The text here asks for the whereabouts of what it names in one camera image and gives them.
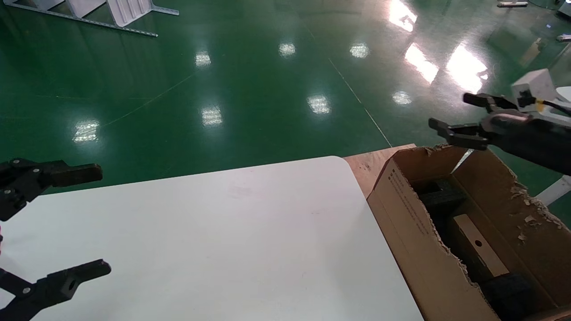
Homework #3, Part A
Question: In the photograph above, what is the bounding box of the white metal frame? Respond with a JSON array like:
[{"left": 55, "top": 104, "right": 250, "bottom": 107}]
[{"left": 4, "top": 0, "right": 180, "bottom": 37}]

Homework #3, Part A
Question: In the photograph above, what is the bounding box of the small brown cardboard box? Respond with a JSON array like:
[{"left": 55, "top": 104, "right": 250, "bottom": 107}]
[{"left": 453, "top": 214, "right": 510, "bottom": 279}]

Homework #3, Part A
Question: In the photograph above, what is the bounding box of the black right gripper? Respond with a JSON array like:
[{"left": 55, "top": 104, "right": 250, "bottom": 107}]
[{"left": 428, "top": 93, "right": 571, "bottom": 175}]

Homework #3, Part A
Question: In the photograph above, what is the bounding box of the black cable with yellow tag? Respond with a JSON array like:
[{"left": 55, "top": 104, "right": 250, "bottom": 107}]
[{"left": 520, "top": 91, "right": 571, "bottom": 115}]

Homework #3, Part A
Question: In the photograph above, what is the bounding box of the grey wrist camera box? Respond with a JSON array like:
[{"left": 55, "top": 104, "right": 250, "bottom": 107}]
[{"left": 511, "top": 68, "right": 557, "bottom": 107}]

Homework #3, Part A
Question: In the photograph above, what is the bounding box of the big torn cardboard box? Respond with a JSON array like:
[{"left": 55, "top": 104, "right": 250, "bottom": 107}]
[{"left": 343, "top": 144, "right": 571, "bottom": 321}]

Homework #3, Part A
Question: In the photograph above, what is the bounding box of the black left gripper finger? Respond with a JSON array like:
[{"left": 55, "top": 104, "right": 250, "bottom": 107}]
[
  {"left": 0, "top": 158, "right": 103, "bottom": 222},
  {"left": 0, "top": 259, "right": 112, "bottom": 321}
]

